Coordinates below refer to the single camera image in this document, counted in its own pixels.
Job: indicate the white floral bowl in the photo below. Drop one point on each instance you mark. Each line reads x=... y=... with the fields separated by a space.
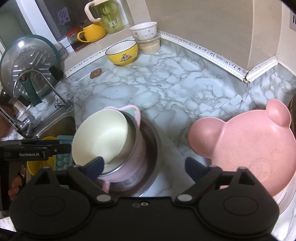
x=144 y=33

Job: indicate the clear plastic container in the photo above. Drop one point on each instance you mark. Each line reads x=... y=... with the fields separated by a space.
x=150 y=47

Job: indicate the pink steel-lined bowl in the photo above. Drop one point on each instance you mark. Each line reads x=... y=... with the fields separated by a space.
x=135 y=160

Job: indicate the large steel bowl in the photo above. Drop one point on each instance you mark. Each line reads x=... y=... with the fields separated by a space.
x=151 y=148

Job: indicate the grey wall vent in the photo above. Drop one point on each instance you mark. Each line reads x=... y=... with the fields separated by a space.
x=293 y=20

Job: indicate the dark rectangular box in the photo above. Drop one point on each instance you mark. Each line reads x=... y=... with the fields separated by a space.
x=78 y=39

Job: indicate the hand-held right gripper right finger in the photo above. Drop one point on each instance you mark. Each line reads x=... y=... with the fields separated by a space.
x=192 y=166

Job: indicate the green glass pitcher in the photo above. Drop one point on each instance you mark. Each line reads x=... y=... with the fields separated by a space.
x=111 y=20

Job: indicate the teal-rimmed pan lid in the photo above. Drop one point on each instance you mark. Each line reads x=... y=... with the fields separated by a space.
x=30 y=53

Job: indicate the pink flower-shaped plate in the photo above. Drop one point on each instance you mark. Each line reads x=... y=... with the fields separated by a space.
x=137 y=111

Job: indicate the yellow strainer basket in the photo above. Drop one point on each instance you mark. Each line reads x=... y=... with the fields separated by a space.
x=39 y=165

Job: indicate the white plate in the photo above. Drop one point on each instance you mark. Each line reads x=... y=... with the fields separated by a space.
x=283 y=197

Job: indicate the small brown object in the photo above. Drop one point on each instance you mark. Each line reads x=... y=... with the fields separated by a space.
x=96 y=73

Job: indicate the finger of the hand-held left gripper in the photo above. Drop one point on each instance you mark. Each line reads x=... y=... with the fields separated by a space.
x=63 y=148

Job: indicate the yellow bowl with cartoon print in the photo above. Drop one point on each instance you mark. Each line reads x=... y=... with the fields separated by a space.
x=121 y=58

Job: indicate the yellow mug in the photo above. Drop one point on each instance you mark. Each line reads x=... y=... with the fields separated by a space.
x=94 y=32

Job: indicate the person's left hand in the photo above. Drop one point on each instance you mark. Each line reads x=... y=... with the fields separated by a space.
x=17 y=183

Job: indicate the cream bowl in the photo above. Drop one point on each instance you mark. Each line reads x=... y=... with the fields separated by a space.
x=99 y=136

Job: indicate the pink bear-shaped plate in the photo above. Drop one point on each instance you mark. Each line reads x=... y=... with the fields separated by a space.
x=242 y=143

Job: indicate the chrome gooseneck faucet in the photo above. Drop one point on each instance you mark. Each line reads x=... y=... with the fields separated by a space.
x=62 y=104

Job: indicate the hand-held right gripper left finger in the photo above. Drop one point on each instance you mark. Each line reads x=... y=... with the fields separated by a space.
x=96 y=166

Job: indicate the teal ice cube tray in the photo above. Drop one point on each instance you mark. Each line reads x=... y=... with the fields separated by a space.
x=62 y=162

